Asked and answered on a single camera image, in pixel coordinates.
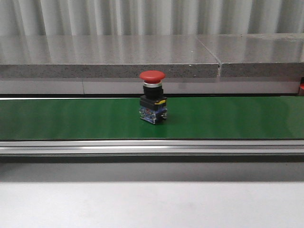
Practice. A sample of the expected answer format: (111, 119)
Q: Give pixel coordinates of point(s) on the white pleated curtain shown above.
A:
(150, 17)

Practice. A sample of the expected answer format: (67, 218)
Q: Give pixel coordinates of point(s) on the red plastic tray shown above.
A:
(301, 88)

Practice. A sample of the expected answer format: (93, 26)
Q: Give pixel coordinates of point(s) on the green conveyor belt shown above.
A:
(112, 126)

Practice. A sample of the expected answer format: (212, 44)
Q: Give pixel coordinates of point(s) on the red push button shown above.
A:
(153, 104)

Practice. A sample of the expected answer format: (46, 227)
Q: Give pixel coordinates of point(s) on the grey stone counter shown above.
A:
(193, 64)

